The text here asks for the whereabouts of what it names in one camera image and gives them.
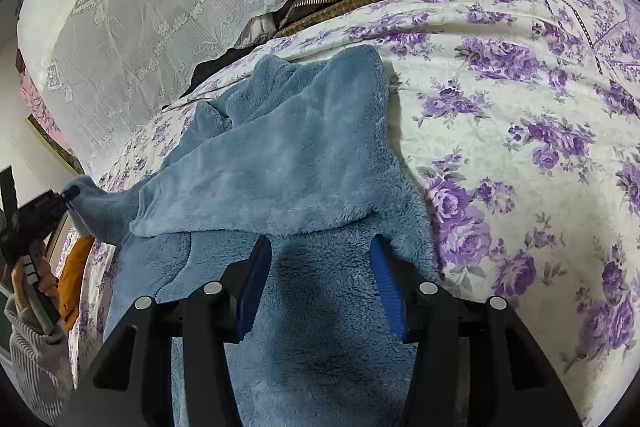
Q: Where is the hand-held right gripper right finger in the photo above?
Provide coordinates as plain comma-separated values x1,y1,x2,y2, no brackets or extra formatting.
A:
370,234,586,427

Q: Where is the pink patterned cloth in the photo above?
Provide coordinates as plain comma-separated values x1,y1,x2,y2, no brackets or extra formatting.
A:
17,51,62,134

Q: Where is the white puffy garment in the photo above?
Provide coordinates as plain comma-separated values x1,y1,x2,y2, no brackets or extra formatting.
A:
235,13,279,50

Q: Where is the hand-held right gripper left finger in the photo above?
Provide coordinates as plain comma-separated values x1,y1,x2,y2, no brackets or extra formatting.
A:
55,234,274,427

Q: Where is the white lace cover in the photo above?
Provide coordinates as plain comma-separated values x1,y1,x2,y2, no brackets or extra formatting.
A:
17,0,559,175

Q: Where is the purple floral bedsheet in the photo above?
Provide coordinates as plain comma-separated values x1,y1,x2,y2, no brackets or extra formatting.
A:
65,0,640,427

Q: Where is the person's left forearm grey sleeve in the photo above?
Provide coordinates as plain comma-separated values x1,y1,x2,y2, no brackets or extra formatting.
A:
4,296,77,426

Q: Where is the orange cloth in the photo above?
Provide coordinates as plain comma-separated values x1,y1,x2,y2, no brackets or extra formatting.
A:
57,236,96,332

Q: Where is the person's left hand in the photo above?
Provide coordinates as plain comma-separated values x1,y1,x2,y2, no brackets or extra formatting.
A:
11,256,60,314

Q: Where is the blue fleece garment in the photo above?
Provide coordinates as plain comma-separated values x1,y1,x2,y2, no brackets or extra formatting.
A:
65,44,442,427

